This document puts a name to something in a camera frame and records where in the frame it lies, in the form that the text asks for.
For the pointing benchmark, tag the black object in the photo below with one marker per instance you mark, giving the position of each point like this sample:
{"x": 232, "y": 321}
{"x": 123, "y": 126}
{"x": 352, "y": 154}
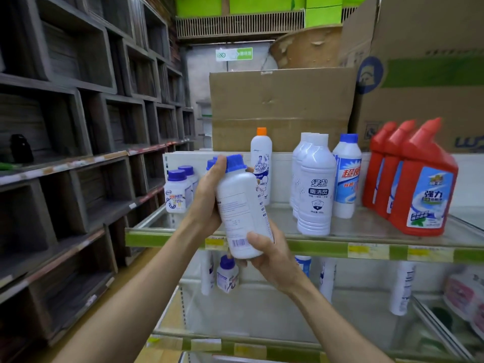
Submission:
{"x": 21, "y": 149}

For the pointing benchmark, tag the cardboard box with green stripe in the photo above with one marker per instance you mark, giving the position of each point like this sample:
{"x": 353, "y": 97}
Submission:
{"x": 427, "y": 105}

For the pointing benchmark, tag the white gondola shelving unit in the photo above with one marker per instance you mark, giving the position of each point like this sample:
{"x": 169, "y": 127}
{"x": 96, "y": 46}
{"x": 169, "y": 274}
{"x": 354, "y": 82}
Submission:
{"x": 281, "y": 177}

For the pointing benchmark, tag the blue-capped drain cleaner jar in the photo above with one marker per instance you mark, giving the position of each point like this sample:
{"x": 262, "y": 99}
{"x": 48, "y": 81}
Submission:
{"x": 211, "y": 163}
{"x": 242, "y": 207}

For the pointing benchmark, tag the green and white hanging sign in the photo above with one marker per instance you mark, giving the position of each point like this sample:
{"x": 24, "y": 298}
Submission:
{"x": 234, "y": 54}

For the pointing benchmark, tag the green-edged metal shelf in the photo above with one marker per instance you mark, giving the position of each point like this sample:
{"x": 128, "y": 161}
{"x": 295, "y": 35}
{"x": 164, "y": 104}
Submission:
{"x": 245, "y": 313}

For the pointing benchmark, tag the person's right hand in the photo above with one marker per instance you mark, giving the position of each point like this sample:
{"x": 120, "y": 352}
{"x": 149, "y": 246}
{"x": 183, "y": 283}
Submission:
{"x": 283, "y": 264}

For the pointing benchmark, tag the white empty shelving unit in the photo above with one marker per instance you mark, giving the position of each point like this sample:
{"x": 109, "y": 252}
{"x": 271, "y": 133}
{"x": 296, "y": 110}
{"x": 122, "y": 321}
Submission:
{"x": 204, "y": 124}

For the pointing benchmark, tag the white bottles with pink labels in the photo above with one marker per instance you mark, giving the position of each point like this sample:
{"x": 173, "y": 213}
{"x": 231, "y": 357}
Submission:
{"x": 465, "y": 298}

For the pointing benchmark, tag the green-edged glass shelf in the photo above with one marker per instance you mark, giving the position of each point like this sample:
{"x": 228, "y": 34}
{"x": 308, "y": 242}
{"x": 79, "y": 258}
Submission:
{"x": 359, "y": 230}

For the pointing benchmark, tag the person's left hand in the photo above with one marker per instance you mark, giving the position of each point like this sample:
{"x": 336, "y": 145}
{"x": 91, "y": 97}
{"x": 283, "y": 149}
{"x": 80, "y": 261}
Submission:
{"x": 202, "y": 207}

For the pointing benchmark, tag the brown woven basket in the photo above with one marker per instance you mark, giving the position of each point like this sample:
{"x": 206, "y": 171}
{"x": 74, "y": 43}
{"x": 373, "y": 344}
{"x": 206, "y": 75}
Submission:
{"x": 306, "y": 47}

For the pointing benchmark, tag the person's left forearm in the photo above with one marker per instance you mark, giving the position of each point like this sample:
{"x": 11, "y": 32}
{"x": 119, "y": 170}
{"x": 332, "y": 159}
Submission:
{"x": 128, "y": 298}

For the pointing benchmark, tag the person's right forearm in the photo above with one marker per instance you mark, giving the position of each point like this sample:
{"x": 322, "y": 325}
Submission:
{"x": 340, "y": 328}

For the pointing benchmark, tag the wooden slatted rail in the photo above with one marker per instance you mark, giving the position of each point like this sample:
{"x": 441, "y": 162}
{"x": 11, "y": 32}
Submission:
{"x": 348, "y": 14}
{"x": 240, "y": 24}

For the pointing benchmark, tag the plain cardboard box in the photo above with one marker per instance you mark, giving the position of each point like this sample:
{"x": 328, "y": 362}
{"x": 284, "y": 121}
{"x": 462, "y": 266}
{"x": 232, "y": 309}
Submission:
{"x": 283, "y": 102}

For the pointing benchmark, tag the dark wooden cubby shelving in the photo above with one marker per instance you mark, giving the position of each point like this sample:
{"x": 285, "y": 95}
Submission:
{"x": 94, "y": 120}

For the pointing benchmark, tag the green object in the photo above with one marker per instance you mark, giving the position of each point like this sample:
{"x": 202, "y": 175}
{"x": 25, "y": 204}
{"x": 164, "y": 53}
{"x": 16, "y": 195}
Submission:
{"x": 9, "y": 166}

